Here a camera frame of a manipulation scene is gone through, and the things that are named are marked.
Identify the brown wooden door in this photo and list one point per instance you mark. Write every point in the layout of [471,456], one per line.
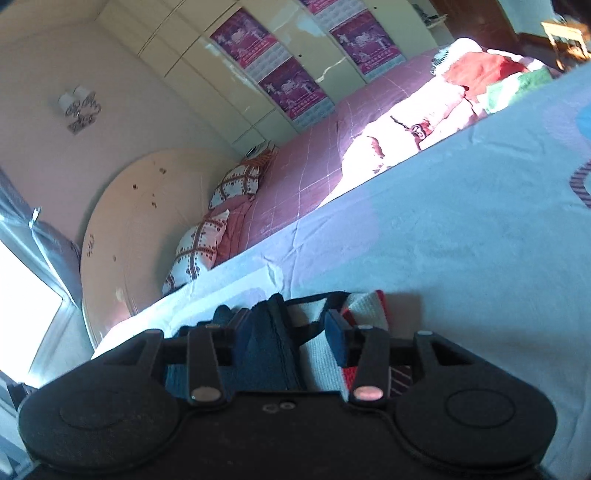
[480,16]

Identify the pink checked bedsheet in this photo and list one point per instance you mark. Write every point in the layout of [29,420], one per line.
[314,161]

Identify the cream round headboard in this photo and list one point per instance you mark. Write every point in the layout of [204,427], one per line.
[138,230]

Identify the purple wall poster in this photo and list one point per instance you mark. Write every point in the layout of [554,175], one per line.
[295,92]
[242,39]
[321,5]
[367,41]

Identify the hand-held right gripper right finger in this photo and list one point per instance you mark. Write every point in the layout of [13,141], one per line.
[337,341]

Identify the cream wardrobe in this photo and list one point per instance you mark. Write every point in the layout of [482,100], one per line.
[194,60]

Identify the printed light blue blanket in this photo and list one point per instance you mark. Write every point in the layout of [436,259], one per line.
[461,254]

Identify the patterned white pillow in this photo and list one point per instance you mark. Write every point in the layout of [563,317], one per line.
[196,254]
[238,184]

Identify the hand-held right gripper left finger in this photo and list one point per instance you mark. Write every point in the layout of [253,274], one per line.
[201,364]

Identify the wooden stool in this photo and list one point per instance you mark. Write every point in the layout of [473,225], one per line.
[563,37]

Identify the grey blue curtain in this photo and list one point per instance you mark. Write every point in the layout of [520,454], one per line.
[41,249]

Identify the striped knit sweater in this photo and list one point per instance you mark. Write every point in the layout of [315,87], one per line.
[316,362]

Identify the window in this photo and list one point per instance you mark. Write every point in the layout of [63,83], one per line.
[23,304]

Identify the pile of clothes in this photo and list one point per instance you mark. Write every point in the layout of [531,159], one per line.
[480,69]

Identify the wall lamp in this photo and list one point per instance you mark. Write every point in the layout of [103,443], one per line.
[81,110]

